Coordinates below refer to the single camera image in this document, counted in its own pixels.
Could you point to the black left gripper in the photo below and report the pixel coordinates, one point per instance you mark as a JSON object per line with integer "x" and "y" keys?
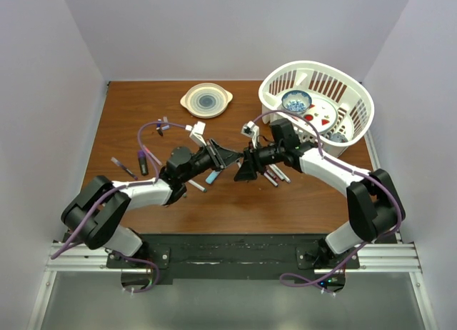
{"x": 226, "y": 156}

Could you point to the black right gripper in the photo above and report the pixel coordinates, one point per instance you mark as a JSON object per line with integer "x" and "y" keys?
{"x": 245, "y": 171}

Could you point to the light blue highlighter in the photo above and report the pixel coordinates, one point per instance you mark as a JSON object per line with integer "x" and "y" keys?
{"x": 212, "y": 177}

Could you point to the red transparent pen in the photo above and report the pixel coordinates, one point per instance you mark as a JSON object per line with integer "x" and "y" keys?
{"x": 273, "y": 176}

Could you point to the white pen lavender cap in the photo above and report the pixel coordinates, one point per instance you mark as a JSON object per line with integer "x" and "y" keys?
{"x": 282, "y": 176}

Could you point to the white marker teal cap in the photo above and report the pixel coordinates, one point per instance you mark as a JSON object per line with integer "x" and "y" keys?
{"x": 196, "y": 185}

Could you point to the white marker black cap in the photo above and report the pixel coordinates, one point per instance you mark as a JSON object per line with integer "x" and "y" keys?
{"x": 273, "y": 168}

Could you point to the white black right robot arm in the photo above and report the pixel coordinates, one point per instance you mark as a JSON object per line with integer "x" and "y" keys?
{"x": 374, "y": 208}

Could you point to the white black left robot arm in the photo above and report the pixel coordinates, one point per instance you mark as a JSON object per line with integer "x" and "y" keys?
{"x": 95, "y": 214}

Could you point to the pink highlighter pen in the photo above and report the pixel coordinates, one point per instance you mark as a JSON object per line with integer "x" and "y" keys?
{"x": 151, "y": 155}

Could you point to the cream plate with spiral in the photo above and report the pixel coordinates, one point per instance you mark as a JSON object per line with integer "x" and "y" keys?
{"x": 206, "y": 100}

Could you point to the black purple highlighter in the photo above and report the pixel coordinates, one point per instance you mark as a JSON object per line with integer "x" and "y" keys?
{"x": 143, "y": 163}

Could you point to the blue white bowl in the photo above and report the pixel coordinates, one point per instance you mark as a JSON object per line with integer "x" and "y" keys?
{"x": 296, "y": 101}

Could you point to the white plate red shapes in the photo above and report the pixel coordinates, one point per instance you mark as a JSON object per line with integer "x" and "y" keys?
{"x": 322, "y": 114}

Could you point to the small blue patterned dish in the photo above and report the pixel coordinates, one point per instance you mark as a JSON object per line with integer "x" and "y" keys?
{"x": 338, "y": 137}

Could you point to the white plastic basket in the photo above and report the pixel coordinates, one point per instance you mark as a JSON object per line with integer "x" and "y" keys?
{"x": 354, "y": 104}

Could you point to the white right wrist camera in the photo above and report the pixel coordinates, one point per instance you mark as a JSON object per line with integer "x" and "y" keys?
{"x": 252, "y": 131}

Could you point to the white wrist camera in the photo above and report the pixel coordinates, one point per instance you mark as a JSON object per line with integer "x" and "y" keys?
{"x": 252, "y": 131}
{"x": 196, "y": 133}

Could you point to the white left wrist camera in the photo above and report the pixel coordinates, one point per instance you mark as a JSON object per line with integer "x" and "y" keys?
{"x": 196, "y": 133}

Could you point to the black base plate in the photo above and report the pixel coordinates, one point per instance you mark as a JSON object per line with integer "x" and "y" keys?
{"x": 239, "y": 256}

